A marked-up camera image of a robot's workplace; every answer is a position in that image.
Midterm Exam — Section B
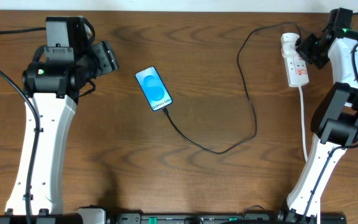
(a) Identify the black USB charging cable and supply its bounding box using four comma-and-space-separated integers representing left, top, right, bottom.
162, 21, 303, 155

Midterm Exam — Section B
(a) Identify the blue Galaxy smartphone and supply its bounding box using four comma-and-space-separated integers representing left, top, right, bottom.
135, 66, 173, 111

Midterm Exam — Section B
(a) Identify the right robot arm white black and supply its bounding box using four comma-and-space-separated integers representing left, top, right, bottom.
278, 7, 358, 223

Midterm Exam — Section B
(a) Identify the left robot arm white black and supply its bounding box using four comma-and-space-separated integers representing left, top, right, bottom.
0, 16, 119, 223

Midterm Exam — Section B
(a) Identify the white power strip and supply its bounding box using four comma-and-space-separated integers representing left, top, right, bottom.
280, 33, 310, 88

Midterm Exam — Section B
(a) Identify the white power strip cord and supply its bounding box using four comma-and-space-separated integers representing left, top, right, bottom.
297, 86, 309, 162

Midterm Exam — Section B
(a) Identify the black left camera cable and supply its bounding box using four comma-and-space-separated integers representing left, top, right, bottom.
0, 26, 47, 224

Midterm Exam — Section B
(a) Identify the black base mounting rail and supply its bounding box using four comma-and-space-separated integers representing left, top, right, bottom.
113, 212, 347, 224

